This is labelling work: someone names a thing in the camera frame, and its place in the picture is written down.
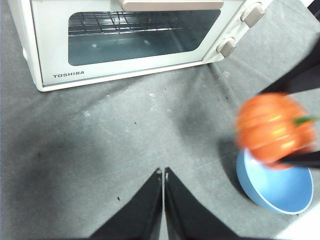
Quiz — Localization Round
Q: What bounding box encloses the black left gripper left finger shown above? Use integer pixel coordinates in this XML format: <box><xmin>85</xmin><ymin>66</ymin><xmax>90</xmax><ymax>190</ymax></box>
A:
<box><xmin>88</xmin><ymin>167</ymin><xmax>163</xmax><ymax>240</ymax></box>

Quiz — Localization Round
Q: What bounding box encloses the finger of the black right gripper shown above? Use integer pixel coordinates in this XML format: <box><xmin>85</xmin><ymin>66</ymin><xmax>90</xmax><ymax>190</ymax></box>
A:
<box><xmin>258</xmin><ymin>37</ymin><xmax>320</xmax><ymax>96</ymax></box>
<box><xmin>279</xmin><ymin>150</ymin><xmax>320</xmax><ymax>169</ymax></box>

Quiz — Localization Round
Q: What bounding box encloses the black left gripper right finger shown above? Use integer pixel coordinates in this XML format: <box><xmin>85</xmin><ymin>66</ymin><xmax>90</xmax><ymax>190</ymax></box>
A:
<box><xmin>163</xmin><ymin>166</ymin><xmax>241</xmax><ymax>240</ymax></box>

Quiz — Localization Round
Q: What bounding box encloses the blue bowl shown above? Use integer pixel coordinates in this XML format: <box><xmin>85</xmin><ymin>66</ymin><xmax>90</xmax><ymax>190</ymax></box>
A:
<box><xmin>236</xmin><ymin>148</ymin><xmax>315</xmax><ymax>215</ymax></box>

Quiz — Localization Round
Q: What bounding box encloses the orange pumpkin with green stem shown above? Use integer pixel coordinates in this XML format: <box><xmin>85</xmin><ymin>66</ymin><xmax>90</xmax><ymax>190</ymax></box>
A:
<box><xmin>234</xmin><ymin>92</ymin><xmax>318</xmax><ymax>171</ymax></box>

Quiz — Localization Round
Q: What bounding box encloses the beige oven knob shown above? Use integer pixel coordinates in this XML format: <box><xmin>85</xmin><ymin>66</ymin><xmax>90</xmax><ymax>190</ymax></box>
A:
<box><xmin>240</xmin><ymin>2</ymin><xmax>266</xmax><ymax>28</ymax></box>
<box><xmin>216</xmin><ymin>37</ymin><xmax>237</xmax><ymax>58</ymax></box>

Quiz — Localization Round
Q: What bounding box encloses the white toaster oven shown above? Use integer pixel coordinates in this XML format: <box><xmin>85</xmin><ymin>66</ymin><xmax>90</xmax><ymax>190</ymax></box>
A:
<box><xmin>7</xmin><ymin>0</ymin><xmax>273</xmax><ymax>93</ymax></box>

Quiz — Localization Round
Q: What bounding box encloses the metal wire oven rack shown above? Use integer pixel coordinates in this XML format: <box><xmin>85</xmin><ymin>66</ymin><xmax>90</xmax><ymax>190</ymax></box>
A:
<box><xmin>67</xmin><ymin>11</ymin><xmax>186</xmax><ymax>36</ymax></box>

